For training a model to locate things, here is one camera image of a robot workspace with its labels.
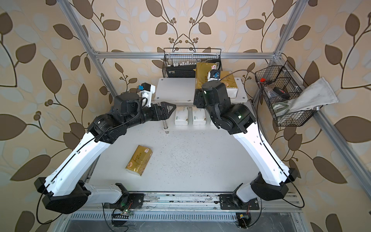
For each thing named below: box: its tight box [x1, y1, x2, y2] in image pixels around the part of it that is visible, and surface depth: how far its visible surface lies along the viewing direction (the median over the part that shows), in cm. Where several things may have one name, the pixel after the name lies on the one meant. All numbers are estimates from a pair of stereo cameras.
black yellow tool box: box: [166, 64, 197, 78], surface depth 85 cm
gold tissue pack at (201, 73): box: [195, 62, 217, 89], surface depth 60 cm
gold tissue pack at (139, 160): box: [125, 145, 153, 177], surface depth 84 cm
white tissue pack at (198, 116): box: [192, 107, 207, 126], surface depth 98 cm
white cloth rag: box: [271, 76, 339, 117], surface depth 62 cm
